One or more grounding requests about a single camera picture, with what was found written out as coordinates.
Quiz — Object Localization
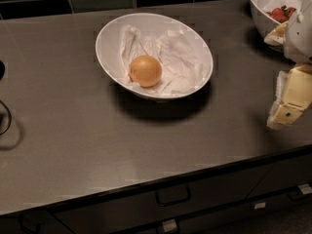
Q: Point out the white rounded gripper body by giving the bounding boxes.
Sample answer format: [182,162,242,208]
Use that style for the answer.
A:
[284,0,312,63]

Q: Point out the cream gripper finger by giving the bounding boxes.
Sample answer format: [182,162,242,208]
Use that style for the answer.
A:
[267,63,312,130]
[264,21,288,47]

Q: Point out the orange fruit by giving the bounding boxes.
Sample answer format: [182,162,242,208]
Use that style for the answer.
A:
[129,55,162,88]

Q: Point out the white bowl with strawberries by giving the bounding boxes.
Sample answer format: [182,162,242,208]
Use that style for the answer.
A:
[250,0,300,38]

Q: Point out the white ceramic bowl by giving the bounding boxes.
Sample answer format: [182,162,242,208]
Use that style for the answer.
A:
[96,13,213,100]

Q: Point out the red strawberries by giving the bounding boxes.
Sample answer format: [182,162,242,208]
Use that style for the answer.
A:
[268,5,296,23]

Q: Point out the dark right drawer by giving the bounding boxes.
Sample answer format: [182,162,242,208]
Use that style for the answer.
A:
[250,154,312,197]

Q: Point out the dark drawer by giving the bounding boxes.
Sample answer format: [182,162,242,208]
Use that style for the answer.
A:
[58,166,269,234]
[250,154,312,197]
[123,184,312,234]

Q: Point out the white paper napkin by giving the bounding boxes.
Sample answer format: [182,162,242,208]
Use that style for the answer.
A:
[120,25,213,98]

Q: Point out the dark lower drawer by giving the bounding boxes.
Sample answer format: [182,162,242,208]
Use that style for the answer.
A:
[123,184,312,234]

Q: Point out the dark upper drawer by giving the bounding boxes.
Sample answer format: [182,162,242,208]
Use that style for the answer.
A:
[58,166,269,234]

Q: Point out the black round object left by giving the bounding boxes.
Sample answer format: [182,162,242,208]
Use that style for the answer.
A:
[0,60,6,81]

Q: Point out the dark left cabinet front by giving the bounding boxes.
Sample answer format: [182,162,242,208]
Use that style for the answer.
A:
[0,211,75,234]

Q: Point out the black drawer handle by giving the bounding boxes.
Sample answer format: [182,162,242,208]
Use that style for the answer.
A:
[155,185,191,207]

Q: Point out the black cable loop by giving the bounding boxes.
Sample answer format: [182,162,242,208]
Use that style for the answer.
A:
[0,99,13,137]

